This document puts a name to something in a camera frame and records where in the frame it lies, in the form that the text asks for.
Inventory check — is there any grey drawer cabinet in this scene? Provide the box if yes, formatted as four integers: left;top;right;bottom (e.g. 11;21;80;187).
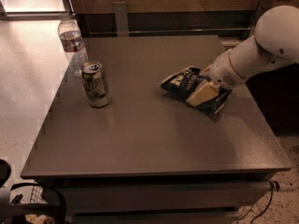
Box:
21;35;291;224

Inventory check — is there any black cable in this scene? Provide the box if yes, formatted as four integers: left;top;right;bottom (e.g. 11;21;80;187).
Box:
236;180;277;224

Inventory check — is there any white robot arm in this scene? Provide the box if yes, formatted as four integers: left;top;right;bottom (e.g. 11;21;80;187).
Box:
187;6;299;106

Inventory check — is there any clear plastic water bottle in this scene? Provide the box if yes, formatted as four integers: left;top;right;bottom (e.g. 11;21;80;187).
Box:
58;14;88;78

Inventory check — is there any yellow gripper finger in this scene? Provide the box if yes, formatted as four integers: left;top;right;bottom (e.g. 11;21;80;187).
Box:
200;65;211;77
186;81;221;106

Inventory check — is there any metal bracket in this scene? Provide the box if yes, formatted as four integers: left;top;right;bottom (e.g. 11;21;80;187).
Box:
113;1;129;36
244;0;274;37

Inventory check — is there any black wire basket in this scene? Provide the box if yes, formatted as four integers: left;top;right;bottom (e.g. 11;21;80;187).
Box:
0;159;67;224

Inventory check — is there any left metal bracket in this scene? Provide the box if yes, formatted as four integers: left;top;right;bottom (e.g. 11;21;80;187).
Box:
113;1;129;36

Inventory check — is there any green white soda can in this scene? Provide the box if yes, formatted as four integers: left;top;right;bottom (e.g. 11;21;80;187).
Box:
81;62;111;107

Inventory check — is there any blue chip bag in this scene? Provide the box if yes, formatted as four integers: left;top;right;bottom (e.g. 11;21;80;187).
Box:
161;66;232;113

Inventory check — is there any window frame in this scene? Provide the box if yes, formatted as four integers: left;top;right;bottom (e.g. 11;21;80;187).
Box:
0;0;73;21

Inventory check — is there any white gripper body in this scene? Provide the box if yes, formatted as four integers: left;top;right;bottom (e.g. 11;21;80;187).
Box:
209;49;249;90

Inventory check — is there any right metal bracket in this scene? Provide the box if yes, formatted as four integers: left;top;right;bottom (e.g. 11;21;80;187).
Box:
244;0;274;37

